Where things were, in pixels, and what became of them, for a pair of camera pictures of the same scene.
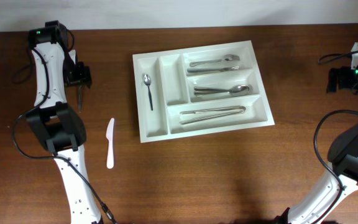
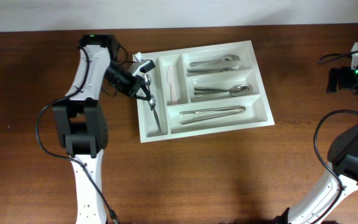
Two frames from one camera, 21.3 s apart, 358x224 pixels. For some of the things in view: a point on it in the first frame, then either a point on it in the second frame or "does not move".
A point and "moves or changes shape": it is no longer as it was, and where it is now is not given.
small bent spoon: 147,79 does not move
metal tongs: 242,109 does not move
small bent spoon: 80,99 moves or changes shape
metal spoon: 235,89 does not move
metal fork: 228,58 does not move
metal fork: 213,70 does not move
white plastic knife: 110,135 -> 173,78
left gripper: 84,77 -> 137,81
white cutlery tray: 198,91 does not move
